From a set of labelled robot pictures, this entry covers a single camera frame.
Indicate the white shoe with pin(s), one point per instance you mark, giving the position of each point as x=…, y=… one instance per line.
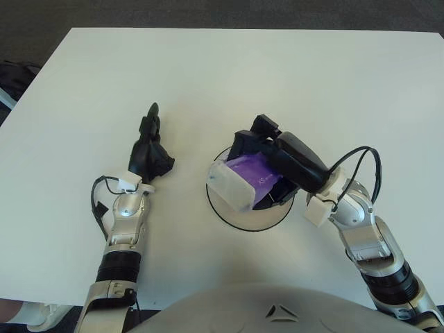
x=46, y=314

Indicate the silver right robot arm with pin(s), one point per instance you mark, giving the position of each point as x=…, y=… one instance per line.
x=367, y=229

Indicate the bare person leg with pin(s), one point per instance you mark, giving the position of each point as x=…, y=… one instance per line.
x=10, y=310

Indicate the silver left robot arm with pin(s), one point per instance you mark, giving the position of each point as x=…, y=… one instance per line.
x=121, y=222

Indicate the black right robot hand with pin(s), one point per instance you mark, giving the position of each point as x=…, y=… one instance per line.
x=298, y=159

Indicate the purple tissue paper pack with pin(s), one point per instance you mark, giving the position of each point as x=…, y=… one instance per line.
x=249, y=173

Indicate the grey robot torso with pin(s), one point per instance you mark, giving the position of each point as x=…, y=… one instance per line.
x=277, y=310

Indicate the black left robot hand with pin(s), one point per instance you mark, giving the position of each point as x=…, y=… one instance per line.
x=142, y=156

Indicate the white plate with black rim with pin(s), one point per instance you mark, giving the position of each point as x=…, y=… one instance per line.
x=270, y=218

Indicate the black bag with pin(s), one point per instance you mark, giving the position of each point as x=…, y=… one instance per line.
x=15, y=79

